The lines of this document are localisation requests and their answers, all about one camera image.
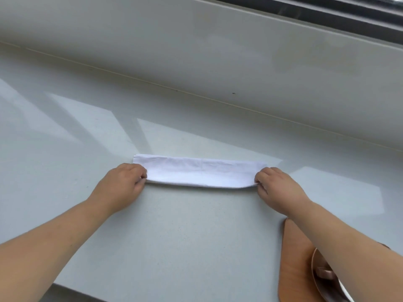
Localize white cloth napkin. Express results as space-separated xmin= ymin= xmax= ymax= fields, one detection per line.
xmin=132 ymin=153 xmax=268 ymax=189

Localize person's right forearm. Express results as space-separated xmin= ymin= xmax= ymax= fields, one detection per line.
xmin=288 ymin=201 xmax=403 ymax=302

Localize person's left forearm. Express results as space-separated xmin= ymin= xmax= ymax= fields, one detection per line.
xmin=0 ymin=199 xmax=111 ymax=302

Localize person's right hand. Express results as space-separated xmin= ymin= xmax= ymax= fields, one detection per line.
xmin=254 ymin=167 xmax=313 ymax=217

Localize brown placemat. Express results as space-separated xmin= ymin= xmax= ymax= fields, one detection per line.
xmin=278 ymin=218 xmax=391 ymax=302

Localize person's left hand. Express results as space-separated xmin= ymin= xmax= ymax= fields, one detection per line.
xmin=87 ymin=163 xmax=148 ymax=215

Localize white plate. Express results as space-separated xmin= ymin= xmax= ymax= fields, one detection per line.
xmin=311 ymin=248 xmax=356 ymax=302

